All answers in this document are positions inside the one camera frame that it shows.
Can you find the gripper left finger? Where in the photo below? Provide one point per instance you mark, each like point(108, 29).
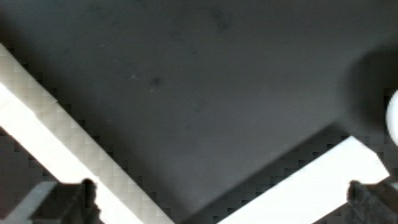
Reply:
point(58, 203)

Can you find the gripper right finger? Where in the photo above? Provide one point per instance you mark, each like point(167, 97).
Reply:
point(371, 203)

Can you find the white lamp bulb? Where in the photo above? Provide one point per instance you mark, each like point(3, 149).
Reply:
point(391, 116)

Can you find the white right wall rail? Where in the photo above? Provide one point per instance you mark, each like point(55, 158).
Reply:
point(309, 193)

